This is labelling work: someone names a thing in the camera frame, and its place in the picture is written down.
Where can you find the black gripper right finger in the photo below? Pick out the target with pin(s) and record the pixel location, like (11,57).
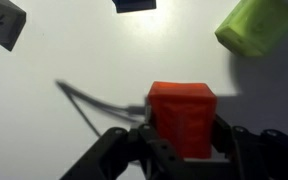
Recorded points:
(255,157)

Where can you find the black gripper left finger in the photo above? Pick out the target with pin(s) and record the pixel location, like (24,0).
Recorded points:
(110,156)

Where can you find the orange block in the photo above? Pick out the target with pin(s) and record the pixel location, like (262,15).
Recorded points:
(184,114)

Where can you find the lime green block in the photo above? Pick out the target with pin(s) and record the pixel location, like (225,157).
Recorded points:
(254,27)

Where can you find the blue block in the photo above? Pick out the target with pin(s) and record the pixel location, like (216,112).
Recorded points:
(123,6)

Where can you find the grey block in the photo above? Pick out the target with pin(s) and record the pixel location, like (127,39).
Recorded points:
(12,21)

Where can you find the round white table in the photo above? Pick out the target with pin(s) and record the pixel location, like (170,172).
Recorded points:
(115,57)

